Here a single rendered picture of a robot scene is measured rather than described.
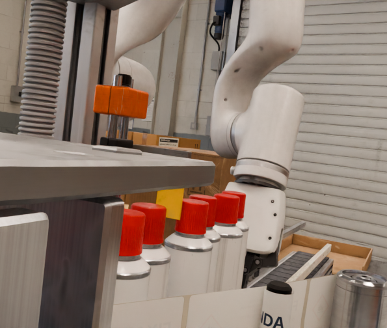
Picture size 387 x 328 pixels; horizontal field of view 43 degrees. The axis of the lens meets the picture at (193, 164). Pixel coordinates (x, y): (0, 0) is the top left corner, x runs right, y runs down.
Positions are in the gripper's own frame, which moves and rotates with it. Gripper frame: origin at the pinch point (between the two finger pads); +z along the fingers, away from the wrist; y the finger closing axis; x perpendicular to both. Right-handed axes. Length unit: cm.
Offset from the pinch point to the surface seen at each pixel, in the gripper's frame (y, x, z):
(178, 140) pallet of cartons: -177, 311, -131
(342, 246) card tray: 4, 95, -25
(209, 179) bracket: 15, -56, 0
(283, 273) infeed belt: -1.5, 38.8, -7.3
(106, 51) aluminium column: -12.4, -29.3, -20.8
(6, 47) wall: -463, 338, -236
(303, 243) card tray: -9, 95, -24
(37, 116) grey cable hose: -9.1, -39.2, -8.2
